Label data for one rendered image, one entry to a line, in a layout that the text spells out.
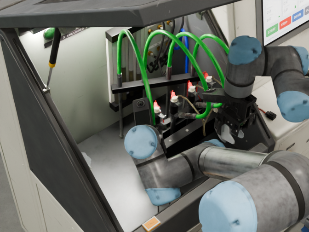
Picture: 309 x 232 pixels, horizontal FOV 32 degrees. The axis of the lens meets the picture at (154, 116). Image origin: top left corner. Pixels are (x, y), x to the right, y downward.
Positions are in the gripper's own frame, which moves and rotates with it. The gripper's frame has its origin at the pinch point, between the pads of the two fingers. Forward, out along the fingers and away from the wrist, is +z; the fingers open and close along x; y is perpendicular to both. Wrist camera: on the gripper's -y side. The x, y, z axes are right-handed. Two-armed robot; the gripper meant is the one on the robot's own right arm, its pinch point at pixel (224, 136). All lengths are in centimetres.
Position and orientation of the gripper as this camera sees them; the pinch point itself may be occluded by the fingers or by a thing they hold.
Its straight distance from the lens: 158.1
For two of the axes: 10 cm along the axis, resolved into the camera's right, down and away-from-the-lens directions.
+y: 6.5, 5.5, -5.3
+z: -0.2, 7.0, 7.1
